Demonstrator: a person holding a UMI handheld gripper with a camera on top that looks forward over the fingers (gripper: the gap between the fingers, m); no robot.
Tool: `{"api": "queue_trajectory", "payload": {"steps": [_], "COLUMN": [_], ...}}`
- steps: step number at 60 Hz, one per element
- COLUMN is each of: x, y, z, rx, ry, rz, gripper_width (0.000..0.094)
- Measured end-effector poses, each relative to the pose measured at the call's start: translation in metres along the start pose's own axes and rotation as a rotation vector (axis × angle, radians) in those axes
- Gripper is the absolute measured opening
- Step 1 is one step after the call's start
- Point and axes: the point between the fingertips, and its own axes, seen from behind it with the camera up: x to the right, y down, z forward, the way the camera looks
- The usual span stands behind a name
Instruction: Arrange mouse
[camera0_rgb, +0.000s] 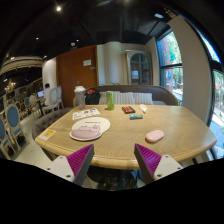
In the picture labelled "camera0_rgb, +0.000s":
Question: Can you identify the black backpack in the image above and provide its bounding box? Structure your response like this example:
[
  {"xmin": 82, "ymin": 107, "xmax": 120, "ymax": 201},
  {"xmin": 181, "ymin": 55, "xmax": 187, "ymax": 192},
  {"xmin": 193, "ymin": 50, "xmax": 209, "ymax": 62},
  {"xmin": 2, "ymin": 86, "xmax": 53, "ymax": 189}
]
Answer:
[{"xmin": 85, "ymin": 88, "xmax": 100, "ymax": 105}]

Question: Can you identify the yellow table sticker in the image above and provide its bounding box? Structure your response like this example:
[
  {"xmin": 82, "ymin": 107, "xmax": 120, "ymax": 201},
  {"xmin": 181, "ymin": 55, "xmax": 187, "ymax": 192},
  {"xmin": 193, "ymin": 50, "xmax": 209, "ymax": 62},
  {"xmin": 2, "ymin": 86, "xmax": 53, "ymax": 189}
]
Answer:
[{"xmin": 39, "ymin": 129, "xmax": 56, "ymax": 140}]

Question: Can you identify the white wrapped item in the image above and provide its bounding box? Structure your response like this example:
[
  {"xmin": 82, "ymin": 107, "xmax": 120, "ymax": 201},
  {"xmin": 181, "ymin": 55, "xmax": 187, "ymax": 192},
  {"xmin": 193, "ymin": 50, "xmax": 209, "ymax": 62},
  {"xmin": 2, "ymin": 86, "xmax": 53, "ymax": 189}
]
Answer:
[{"xmin": 139, "ymin": 104, "xmax": 147, "ymax": 113}]

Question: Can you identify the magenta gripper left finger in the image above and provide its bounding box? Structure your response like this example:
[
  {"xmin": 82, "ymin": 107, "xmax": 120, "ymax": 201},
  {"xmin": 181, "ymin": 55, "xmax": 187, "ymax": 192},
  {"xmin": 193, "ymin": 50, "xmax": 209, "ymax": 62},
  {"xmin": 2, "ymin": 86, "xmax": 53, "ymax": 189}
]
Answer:
[{"xmin": 46, "ymin": 143, "xmax": 95, "ymax": 187}]

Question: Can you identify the white paper menu sheet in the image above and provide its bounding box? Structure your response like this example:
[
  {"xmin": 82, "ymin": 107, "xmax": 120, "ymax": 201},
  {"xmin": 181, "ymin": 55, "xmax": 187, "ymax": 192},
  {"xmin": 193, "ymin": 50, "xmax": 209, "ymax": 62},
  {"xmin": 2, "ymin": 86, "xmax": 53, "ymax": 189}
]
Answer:
[{"xmin": 72, "ymin": 108, "xmax": 100, "ymax": 120}]

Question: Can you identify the blue oval-back chair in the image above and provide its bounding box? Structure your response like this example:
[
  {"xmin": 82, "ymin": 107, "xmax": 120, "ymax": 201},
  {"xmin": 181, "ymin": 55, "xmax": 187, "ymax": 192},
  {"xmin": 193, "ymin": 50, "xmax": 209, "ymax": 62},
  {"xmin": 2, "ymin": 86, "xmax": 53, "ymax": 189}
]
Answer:
[{"xmin": 6, "ymin": 104, "xmax": 29, "ymax": 147}]

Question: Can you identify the teal small pack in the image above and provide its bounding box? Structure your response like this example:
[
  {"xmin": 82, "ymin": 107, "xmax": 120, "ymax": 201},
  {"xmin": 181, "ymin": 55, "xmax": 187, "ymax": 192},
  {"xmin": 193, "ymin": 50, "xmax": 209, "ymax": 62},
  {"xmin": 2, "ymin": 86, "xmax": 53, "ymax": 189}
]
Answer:
[{"xmin": 130, "ymin": 115, "xmax": 143, "ymax": 120}]

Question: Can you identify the green bottle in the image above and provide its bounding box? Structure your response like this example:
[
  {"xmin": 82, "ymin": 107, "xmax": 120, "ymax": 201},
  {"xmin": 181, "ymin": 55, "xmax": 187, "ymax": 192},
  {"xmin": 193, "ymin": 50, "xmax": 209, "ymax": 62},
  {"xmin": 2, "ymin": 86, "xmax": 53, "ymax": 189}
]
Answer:
[{"xmin": 106, "ymin": 91, "xmax": 114, "ymax": 110}]

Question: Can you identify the grey tufted armchair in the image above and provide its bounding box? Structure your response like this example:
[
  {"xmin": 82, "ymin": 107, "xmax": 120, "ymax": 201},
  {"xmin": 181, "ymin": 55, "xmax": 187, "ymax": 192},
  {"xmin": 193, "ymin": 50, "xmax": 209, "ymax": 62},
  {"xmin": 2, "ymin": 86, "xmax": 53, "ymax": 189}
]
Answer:
[{"xmin": 32, "ymin": 107, "xmax": 72, "ymax": 138}]

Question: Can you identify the arched mirror cabinet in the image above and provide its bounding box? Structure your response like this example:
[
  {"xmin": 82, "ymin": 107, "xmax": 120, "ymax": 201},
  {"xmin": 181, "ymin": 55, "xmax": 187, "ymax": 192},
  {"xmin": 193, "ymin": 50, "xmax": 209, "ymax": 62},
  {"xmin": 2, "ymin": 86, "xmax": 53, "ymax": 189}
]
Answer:
[{"xmin": 125, "ymin": 50, "xmax": 152, "ymax": 85}]

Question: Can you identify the white pink mouse pad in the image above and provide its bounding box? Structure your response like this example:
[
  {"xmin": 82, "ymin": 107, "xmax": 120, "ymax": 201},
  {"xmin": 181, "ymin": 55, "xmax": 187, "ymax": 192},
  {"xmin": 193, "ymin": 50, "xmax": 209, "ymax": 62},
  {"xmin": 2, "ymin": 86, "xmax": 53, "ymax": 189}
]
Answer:
[{"xmin": 70, "ymin": 117, "xmax": 110, "ymax": 141}]

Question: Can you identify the wooden door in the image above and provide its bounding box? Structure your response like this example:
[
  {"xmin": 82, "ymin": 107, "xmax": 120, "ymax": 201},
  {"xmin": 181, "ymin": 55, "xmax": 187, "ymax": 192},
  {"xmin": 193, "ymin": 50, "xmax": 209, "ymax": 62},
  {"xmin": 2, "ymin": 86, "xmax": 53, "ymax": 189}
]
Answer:
[{"xmin": 56, "ymin": 45, "xmax": 98, "ymax": 107}]

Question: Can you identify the brown booth sofa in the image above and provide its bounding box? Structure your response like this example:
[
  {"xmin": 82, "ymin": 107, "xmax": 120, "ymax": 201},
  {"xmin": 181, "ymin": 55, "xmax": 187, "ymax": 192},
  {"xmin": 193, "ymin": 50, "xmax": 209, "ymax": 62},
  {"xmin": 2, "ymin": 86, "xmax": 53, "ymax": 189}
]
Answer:
[{"xmin": 87, "ymin": 85, "xmax": 178, "ymax": 106}]

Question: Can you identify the clear tumbler with lid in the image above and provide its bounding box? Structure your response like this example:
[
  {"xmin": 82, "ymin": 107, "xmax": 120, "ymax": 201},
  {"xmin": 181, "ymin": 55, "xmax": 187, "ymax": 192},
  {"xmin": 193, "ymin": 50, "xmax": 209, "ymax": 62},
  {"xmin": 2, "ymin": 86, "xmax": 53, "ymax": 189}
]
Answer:
[{"xmin": 74, "ymin": 86, "xmax": 85, "ymax": 110}]

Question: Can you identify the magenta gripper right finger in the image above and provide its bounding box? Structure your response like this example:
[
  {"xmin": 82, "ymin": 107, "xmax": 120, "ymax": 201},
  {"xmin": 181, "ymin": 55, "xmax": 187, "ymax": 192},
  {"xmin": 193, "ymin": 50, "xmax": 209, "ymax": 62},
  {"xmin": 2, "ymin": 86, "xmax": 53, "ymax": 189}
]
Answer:
[{"xmin": 133, "ymin": 143, "xmax": 184, "ymax": 185}]

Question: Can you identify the seated person in white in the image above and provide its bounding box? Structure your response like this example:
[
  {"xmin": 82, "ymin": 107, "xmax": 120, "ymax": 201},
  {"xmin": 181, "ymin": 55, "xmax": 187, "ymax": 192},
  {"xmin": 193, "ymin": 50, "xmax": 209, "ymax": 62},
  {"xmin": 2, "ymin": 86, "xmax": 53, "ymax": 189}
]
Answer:
[{"xmin": 44, "ymin": 83, "xmax": 51, "ymax": 106}]

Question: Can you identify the black red small box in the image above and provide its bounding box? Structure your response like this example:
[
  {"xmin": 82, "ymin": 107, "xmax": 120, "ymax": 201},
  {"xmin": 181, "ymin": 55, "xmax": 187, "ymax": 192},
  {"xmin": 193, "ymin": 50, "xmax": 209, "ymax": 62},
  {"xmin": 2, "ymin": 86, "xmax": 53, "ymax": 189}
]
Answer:
[{"xmin": 122, "ymin": 106, "xmax": 135, "ymax": 114}]

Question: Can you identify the pink computer mouse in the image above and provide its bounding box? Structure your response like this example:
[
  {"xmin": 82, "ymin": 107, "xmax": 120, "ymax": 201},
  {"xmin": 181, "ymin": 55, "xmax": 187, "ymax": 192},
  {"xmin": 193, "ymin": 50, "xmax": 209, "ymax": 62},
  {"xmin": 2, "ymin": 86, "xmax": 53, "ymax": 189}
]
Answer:
[{"xmin": 146, "ymin": 130, "xmax": 164, "ymax": 143}]

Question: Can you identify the striped white cushion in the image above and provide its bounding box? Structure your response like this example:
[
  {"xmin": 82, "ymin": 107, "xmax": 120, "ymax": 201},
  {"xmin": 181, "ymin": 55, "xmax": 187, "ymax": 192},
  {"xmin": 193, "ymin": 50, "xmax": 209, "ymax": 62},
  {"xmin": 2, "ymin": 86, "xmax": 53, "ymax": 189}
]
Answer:
[{"xmin": 98, "ymin": 90, "xmax": 155, "ymax": 106}]

